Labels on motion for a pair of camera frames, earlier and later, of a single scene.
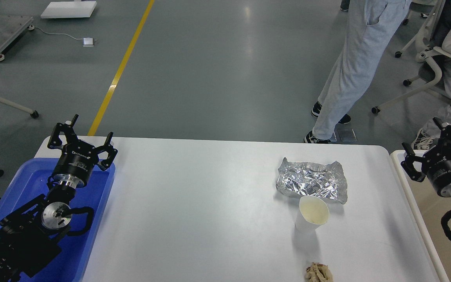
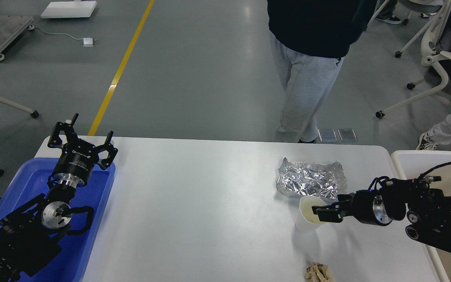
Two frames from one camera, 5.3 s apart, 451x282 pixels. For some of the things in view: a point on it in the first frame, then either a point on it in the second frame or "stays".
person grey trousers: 370,25 → 309,39
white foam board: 69,9 stays
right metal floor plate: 347,135 stays
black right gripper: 444,166 → 369,206
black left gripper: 78,159 stays
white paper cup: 313,212 stays
